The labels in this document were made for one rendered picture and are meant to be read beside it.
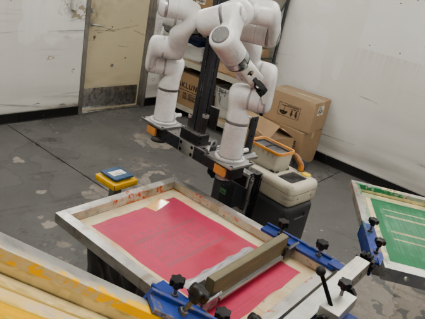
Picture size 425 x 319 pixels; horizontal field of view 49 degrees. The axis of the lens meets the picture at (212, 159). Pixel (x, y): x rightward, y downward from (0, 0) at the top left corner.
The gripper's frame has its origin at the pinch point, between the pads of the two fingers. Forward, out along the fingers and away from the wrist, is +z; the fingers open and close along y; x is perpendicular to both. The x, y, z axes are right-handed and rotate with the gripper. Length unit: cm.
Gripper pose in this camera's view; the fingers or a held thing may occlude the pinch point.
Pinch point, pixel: (253, 83)
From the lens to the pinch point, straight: 150.9
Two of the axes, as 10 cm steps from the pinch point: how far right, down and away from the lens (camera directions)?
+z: 3.9, 3.1, 8.7
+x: -7.2, 7.0, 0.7
